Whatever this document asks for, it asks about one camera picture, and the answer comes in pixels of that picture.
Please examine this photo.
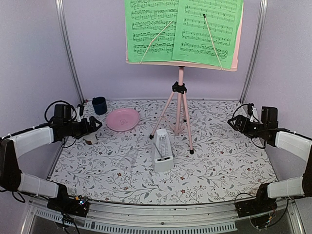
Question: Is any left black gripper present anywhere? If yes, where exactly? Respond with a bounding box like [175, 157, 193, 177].
[64, 116, 102, 139]

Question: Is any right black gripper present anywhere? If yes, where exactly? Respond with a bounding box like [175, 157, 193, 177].
[228, 115, 268, 139]

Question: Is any clear metronome front cover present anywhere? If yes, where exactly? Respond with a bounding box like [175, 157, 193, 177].
[116, 146, 138, 171]

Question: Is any pink music stand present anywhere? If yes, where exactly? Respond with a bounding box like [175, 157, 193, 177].
[125, 17, 244, 155]

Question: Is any white metronome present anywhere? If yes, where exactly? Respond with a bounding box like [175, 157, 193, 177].
[152, 129, 174, 173]

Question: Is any green sheet music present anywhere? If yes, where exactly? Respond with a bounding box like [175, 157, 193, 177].
[124, 0, 178, 63]
[172, 0, 243, 69]

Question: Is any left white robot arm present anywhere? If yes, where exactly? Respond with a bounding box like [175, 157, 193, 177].
[0, 100, 102, 212]

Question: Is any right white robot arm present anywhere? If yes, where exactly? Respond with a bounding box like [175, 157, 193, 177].
[228, 103, 312, 213]

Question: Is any small brown white jar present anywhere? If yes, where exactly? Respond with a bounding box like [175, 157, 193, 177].
[82, 133, 98, 145]

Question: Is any dark blue cup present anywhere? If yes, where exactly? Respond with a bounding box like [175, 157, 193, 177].
[92, 97, 107, 115]

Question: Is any pink plate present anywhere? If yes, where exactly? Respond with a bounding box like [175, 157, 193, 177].
[106, 108, 140, 132]

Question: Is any floral table mat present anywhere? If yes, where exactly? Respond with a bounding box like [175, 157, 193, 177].
[50, 100, 276, 205]

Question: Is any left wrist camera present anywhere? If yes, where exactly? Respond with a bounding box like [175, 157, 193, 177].
[76, 104, 84, 122]

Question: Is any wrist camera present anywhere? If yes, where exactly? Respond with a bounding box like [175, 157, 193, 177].
[247, 103, 260, 123]
[76, 104, 84, 122]

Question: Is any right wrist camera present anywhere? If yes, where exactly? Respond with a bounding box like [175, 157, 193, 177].
[247, 103, 260, 123]

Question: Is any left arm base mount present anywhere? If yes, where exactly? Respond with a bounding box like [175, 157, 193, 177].
[47, 192, 90, 217]

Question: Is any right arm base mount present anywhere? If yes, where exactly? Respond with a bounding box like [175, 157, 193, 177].
[234, 193, 277, 229]

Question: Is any front aluminium rail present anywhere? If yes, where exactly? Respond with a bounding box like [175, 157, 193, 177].
[21, 198, 307, 234]

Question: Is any right aluminium frame post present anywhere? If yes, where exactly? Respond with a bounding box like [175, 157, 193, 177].
[239, 0, 268, 103]

